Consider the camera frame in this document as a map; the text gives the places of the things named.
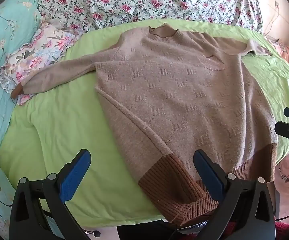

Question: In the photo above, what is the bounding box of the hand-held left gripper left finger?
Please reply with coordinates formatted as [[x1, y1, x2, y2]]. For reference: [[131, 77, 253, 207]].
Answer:
[[9, 149, 92, 240]]

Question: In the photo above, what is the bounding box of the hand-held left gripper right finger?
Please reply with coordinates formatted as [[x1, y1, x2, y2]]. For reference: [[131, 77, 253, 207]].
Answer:
[[193, 149, 276, 240]]

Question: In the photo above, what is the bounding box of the beige knitted sweater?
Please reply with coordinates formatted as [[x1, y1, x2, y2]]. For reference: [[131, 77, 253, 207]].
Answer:
[[11, 23, 278, 227]]

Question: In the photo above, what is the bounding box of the light green bed sheet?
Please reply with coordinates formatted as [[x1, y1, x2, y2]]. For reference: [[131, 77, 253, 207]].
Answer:
[[0, 17, 289, 228]]

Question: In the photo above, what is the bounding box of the pink cloth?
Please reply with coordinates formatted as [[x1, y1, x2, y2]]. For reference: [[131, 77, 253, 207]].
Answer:
[[267, 36, 289, 78]]

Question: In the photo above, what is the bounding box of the small black plug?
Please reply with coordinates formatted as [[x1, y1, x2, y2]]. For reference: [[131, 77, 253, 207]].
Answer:
[[83, 230, 101, 238]]

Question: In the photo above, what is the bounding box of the pastel floral ruffled pillow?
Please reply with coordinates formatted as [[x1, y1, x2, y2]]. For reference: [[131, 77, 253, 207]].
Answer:
[[0, 21, 85, 105]]

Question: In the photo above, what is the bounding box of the teal floral bed cover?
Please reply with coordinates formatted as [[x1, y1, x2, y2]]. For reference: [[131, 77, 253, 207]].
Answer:
[[0, 0, 50, 233]]

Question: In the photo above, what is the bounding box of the white quilt with pink flowers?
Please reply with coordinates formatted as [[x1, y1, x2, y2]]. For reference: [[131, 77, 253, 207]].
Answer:
[[38, 0, 264, 34]]

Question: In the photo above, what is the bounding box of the black cable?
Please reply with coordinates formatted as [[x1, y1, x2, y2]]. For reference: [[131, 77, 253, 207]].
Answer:
[[275, 205, 289, 222]]

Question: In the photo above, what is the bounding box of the white wall cable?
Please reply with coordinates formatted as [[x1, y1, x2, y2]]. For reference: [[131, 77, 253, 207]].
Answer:
[[263, 5, 280, 37]]

